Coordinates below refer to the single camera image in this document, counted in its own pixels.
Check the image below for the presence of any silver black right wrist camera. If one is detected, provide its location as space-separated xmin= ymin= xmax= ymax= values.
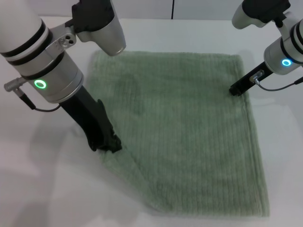
xmin=231 ymin=0 xmax=292 ymax=30

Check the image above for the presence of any pale green ribbed towel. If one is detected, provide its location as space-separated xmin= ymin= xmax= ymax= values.
xmin=87 ymin=50 xmax=271 ymax=211

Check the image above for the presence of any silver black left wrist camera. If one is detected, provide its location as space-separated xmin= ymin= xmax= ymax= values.
xmin=71 ymin=0 xmax=127 ymax=57

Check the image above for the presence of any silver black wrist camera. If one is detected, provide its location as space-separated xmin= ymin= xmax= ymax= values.
xmin=71 ymin=0 xmax=127 ymax=57
xmin=231 ymin=0 xmax=292 ymax=30

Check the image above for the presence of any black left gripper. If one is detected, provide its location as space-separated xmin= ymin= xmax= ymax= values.
xmin=59 ymin=86 xmax=123 ymax=153

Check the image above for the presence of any left arm cable silver plug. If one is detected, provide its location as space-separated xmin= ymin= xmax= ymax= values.
xmin=3 ymin=78 xmax=61 ymax=112

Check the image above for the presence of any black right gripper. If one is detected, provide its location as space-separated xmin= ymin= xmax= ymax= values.
xmin=228 ymin=60 xmax=273 ymax=96

